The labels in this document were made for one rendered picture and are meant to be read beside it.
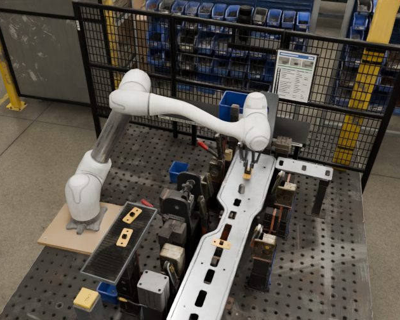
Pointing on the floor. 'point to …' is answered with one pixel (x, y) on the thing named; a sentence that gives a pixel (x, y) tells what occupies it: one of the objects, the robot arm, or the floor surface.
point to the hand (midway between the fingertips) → (248, 167)
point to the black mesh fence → (239, 74)
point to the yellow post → (387, 16)
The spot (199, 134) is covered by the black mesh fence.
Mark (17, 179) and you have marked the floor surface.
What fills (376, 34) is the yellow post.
